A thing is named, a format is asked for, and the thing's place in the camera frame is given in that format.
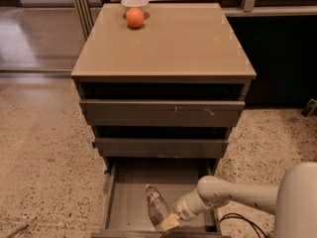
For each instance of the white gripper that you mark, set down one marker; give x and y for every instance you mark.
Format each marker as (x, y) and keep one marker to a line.
(182, 209)

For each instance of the clear plastic water bottle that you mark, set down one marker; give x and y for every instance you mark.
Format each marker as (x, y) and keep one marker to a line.
(158, 209)

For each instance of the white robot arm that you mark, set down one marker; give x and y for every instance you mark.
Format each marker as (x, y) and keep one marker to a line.
(293, 202)

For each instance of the grey open bottom drawer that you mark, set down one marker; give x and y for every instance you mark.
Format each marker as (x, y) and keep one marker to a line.
(126, 214)

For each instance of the grey middle drawer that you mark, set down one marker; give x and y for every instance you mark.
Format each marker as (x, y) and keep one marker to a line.
(161, 148)

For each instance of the grey drawer cabinet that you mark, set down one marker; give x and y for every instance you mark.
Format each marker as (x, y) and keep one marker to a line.
(183, 52)

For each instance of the grey top drawer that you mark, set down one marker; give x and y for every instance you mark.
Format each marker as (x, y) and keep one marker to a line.
(162, 113)

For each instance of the grey metal rod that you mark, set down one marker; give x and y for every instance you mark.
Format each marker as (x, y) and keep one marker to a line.
(18, 230)

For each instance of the dark device on floor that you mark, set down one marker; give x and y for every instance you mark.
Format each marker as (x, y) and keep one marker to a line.
(310, 108)

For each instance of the orange fruit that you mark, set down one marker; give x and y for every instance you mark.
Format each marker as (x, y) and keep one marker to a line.
(135, 17)

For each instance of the white plastic cup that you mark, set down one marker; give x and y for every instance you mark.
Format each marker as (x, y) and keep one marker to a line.
(140, 4)

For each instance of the metal window frame post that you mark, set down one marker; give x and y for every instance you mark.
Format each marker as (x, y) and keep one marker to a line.
(85, 16)

